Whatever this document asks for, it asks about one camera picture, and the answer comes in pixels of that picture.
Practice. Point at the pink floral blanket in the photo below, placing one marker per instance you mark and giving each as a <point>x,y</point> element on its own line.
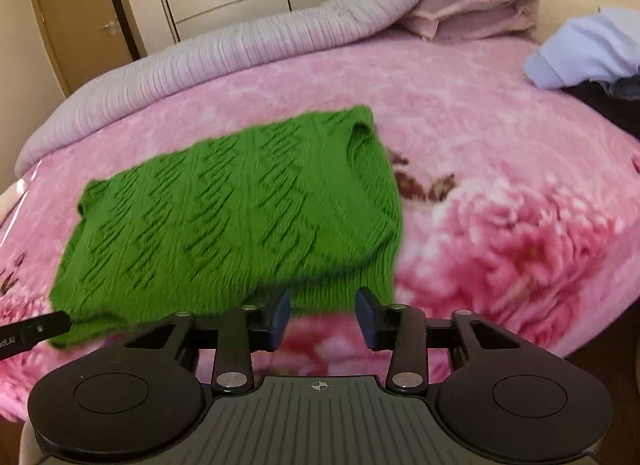
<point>500,170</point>

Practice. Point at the dark denim garment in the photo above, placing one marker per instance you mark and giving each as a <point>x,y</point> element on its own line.
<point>617,105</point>

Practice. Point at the green knitted sweater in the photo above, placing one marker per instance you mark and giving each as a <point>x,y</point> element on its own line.
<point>225,205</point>

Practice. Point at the brown wooden door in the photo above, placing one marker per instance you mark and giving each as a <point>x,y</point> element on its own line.
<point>85,15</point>

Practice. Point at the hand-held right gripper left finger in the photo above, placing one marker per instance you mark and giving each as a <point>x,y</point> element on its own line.
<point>281,320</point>

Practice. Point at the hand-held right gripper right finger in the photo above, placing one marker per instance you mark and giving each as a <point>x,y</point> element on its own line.
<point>366,320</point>

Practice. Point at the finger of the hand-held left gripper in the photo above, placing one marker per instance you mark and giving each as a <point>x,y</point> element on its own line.
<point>45,329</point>

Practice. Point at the light blue garment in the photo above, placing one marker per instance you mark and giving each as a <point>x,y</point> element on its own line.
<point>585,45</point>

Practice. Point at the grey ribbed quilt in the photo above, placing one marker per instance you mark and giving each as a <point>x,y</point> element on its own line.
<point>210,60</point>

